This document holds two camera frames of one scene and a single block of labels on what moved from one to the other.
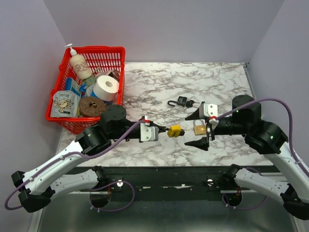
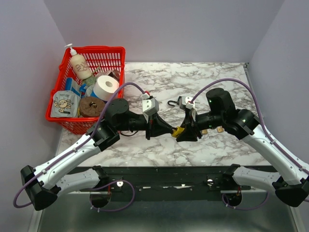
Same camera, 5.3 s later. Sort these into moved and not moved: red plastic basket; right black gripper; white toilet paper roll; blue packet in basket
Moved: right black gripper
Not moved: blue packet in basket; red plastic basket; white toilet paper roll
